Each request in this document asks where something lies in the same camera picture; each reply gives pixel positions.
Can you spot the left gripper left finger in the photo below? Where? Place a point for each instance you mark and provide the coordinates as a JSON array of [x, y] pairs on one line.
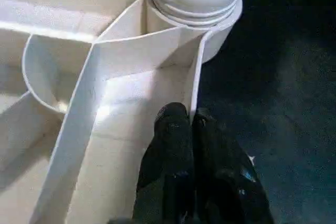
[[168, 171]]

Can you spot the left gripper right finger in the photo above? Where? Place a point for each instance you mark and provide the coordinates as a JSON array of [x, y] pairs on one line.
[[226, 187]]

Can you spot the white plastic table top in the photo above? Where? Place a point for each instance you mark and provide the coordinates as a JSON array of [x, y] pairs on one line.
[[63, 103]]

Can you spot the black work mat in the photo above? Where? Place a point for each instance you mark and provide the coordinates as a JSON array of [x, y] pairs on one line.
[[278, 103]]

